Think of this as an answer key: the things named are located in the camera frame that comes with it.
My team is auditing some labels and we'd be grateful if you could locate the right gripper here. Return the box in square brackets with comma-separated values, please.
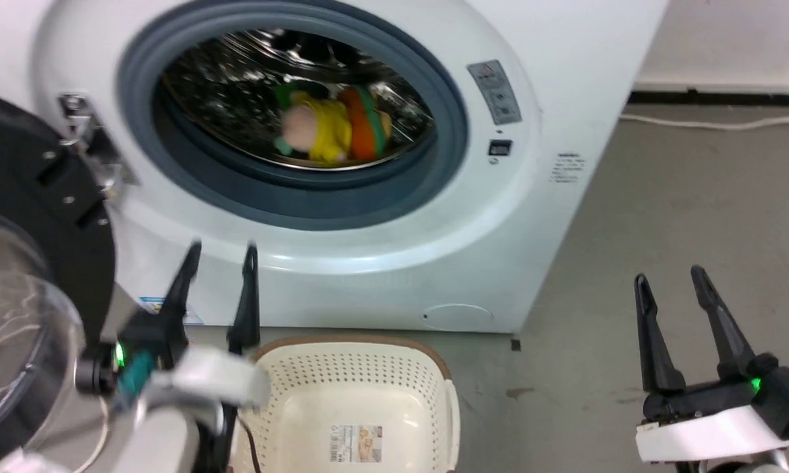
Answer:
[633, 264, 789, 465]

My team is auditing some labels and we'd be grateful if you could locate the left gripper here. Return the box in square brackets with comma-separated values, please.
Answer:
[74, 240, 271, 416]

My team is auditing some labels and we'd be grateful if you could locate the cream perforated laundry basket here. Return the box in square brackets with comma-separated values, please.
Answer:
[229, 334, 462, 473]

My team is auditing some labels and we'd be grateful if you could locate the printed basket product label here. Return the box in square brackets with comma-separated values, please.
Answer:
[328, 423, 384, 464]

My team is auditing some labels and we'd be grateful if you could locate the yellow plush doll pink head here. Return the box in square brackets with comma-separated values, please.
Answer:
[274, 85, 355, 165]

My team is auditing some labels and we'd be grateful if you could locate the orange and green plush toy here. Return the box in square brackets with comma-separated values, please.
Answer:
[337, 85, 394, 162]

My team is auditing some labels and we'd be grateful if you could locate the white front-load washing machine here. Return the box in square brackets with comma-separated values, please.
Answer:
[0, 0, 671, 336]

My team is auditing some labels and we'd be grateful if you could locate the blue and white sticker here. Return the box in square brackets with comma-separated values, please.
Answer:
[138, 296, 206, 327]

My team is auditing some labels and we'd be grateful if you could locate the metal washer door hinge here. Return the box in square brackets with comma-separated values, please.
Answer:
[58, 94, 139, 192]

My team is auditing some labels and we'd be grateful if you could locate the small printed text label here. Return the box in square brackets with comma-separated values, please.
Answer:
[550, 152, 587, 185]

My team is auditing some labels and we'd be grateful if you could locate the black round glass washer door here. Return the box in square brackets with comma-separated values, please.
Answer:
[0, 89, 117, 473]

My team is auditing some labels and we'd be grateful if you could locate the round drain filter cover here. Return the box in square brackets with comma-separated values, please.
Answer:
[423, 303, 496, 333]

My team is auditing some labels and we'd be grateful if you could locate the grey warning sticker panel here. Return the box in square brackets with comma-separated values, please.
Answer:
[466, 60, 523, 126]

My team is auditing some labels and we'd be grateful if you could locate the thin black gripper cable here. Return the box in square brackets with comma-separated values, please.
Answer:
[235, 418, 265, 473]

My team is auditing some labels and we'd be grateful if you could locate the white floor cable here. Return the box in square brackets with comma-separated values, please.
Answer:
[619, 112, 789, 131]

